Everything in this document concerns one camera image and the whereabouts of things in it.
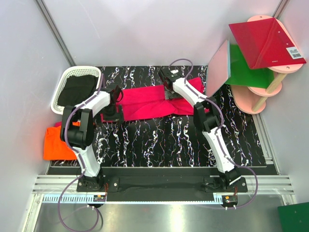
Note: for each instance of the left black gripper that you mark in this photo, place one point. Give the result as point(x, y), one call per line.
point(115, 117)

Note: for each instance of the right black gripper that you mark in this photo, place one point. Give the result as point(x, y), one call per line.
point(168, 95)

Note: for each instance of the magenta pink towel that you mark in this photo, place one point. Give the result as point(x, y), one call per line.
point(149, 102)

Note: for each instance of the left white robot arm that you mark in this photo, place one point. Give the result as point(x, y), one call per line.
point(78, 131)

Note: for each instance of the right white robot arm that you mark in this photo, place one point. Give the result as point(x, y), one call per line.
point(207, 118)

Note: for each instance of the white plastic laundry basket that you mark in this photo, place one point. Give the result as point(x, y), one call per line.
point(77, 71)

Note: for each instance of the black towel in basket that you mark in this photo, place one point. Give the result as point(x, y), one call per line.
point(77, 89)

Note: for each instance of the pink board with teal edge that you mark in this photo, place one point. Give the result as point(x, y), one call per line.
point(218, 71)

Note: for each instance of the folded pink towel under orange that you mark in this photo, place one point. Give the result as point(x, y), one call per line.
point(57, 124)

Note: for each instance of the green plastic sheet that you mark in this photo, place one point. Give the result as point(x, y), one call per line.
point(242, 75)

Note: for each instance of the pink wooden tiered shelf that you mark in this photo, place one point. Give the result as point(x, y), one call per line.
point(252, 100)

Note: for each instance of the red plastic sheet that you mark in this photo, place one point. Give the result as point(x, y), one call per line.
point(264, 44)

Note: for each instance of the dark green board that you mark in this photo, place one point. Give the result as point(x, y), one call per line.
point(295, 217)

